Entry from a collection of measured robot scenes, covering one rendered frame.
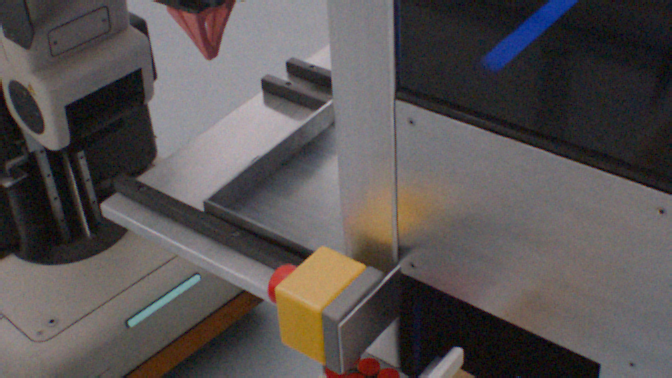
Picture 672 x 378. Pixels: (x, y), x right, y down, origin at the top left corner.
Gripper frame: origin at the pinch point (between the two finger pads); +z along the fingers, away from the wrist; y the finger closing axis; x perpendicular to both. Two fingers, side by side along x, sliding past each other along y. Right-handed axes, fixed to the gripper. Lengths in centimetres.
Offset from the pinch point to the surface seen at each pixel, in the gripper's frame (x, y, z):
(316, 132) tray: 15.8, 0.6, 19.8
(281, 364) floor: 39, -36, 108
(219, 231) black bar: -7.6, 4.6, 18.8
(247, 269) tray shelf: -9.2, 10.1, 20.9
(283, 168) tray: 7.7, 1.5, 20.4
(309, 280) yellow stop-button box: -18.8, 28.3, 6.2
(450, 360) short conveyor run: -15.1, 40.5, 12.5
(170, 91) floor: 107, -139, 105
